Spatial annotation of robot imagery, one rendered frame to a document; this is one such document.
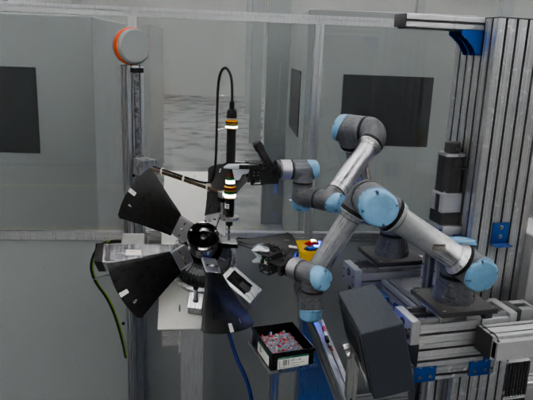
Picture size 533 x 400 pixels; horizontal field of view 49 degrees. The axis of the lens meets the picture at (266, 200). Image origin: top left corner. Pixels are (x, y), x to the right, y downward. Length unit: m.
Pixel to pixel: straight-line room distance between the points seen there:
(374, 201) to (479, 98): 0.69
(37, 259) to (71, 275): 0.18
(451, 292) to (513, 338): 0.26
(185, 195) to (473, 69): 1.25
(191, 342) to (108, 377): 0.92
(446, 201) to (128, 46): 1.47
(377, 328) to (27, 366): 2.23
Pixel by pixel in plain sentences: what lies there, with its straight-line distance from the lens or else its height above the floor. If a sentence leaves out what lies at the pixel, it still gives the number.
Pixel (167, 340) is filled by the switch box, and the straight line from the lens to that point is 2.68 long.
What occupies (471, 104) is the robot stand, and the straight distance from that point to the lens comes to 2.38.
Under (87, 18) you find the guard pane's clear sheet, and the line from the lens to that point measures 2.87.
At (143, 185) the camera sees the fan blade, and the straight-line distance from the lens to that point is 2.29.
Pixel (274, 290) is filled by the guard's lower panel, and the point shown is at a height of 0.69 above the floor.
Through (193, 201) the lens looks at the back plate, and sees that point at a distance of 2.53.
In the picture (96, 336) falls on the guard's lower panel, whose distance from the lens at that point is 3.21.
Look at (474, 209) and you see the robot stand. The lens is 2.36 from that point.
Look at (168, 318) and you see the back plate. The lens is 2.36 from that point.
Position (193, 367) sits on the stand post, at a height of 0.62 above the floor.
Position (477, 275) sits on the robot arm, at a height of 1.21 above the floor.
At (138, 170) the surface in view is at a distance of 2.66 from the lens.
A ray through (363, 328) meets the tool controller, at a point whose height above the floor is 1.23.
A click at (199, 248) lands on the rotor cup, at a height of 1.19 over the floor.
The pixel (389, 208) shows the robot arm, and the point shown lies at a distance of 1.86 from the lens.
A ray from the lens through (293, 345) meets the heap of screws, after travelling 2.22.
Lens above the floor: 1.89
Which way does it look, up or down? 14 degrees down
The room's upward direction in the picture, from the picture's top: 2 degrees clockwise
